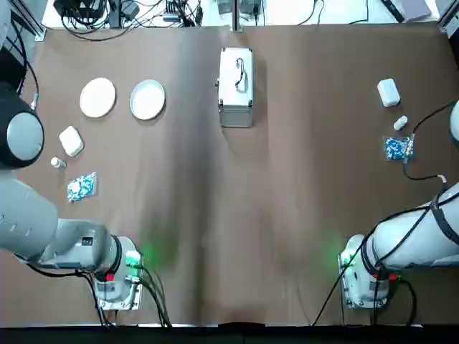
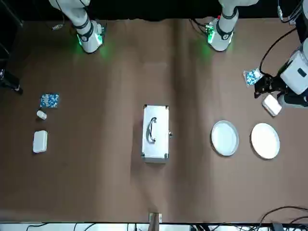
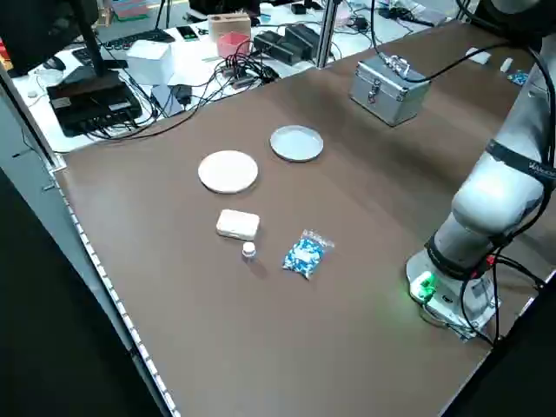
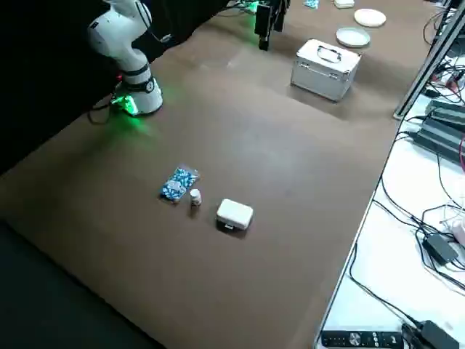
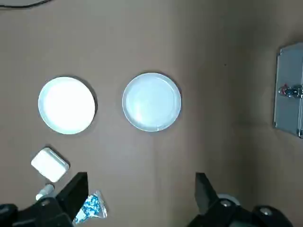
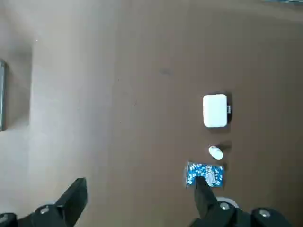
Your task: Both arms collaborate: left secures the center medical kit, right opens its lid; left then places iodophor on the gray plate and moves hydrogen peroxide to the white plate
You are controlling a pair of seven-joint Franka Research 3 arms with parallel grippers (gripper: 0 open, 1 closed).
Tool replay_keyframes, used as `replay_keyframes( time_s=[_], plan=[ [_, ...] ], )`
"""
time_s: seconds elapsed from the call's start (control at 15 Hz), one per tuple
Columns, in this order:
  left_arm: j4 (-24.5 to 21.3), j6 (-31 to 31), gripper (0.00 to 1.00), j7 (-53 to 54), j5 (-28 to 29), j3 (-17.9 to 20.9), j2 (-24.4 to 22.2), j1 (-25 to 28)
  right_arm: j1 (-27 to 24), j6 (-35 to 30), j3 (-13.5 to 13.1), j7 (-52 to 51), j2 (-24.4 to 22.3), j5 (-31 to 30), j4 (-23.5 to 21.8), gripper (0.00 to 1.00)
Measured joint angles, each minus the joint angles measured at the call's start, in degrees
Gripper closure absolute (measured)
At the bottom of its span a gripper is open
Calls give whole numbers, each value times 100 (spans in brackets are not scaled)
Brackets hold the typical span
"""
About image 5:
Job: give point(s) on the white round plate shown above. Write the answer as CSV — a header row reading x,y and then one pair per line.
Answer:
x,y
67,105

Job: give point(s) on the white plastic pill box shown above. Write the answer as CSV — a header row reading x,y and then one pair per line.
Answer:
x,y
49,164

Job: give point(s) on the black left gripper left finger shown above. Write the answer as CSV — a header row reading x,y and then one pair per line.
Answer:
x,y
66,201

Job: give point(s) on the silver aluminium medical kit case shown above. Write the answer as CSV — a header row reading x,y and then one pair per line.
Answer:
x,y
287,71

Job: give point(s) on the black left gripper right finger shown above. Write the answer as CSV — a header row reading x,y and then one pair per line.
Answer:
x,y
208,203

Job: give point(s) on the bag of blue white capsules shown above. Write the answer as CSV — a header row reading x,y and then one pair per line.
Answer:
x,y
93,205

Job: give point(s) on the gray round plate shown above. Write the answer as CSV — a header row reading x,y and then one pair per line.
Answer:
x,y
151,101

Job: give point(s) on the small white pill bottle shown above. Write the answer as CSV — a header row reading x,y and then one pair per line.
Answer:
x,y
46,190

